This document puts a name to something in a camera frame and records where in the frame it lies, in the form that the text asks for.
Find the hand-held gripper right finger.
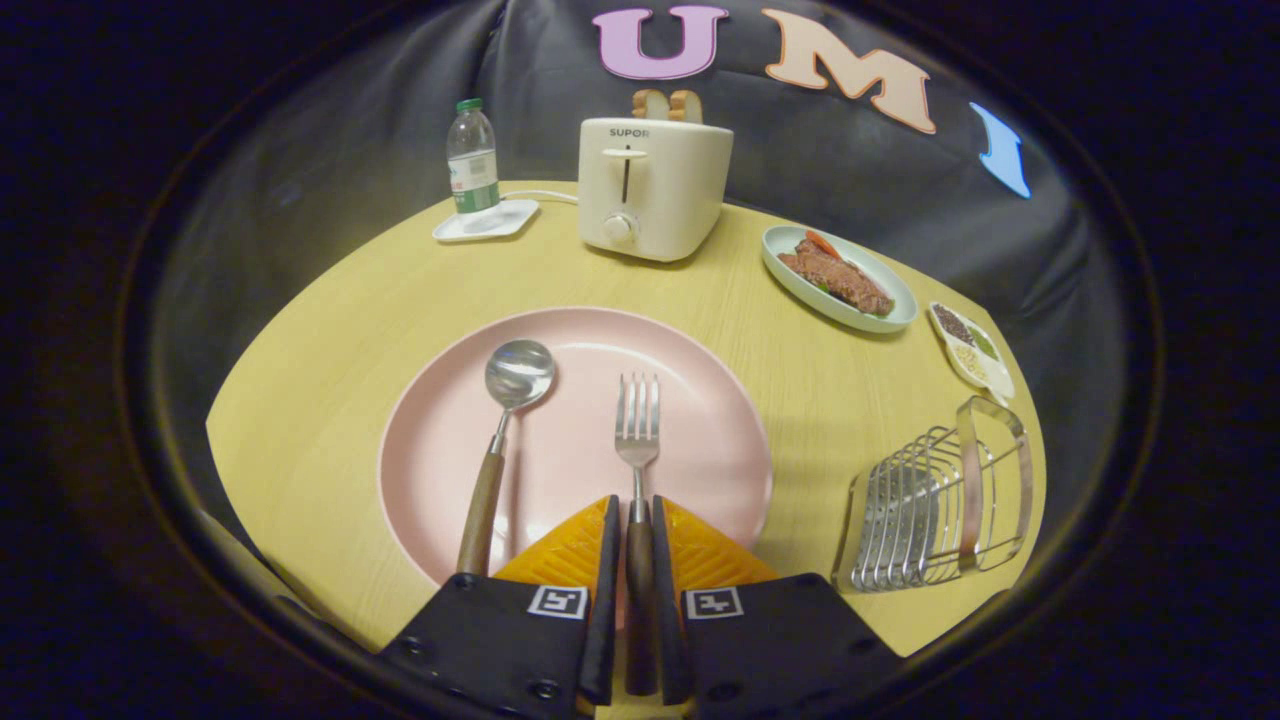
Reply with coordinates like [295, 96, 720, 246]
[652, 495, 906, 720]

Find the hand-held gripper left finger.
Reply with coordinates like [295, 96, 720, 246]
[375, 495, 621, 720]

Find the wooden handled metal fork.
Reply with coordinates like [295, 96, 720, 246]
[614, 373, 663, 696]

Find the wooden handled metal spoon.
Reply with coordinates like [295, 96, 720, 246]
[456, 340, 557, 578]

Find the pink round plate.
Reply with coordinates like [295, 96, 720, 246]
[377, 306, 774, 601]

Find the pale green oval plate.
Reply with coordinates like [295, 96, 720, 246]
[761, 225, 918, 334]

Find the brown meat slice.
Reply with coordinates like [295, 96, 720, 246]
[778, 238, 896, 318]

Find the white divided condiment dish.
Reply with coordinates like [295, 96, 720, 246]
[928, 301, 1016, 406]

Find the white square coaster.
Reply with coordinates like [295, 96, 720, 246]
[432, 199, 541, 243]

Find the cream white toaster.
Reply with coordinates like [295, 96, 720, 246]
[578, 117, 734, 264]

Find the clear plastic water bottle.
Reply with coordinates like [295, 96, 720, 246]
[446, 98, 501, 216]

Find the metal wire rack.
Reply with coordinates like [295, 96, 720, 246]
[832, 396, 1034, 594]

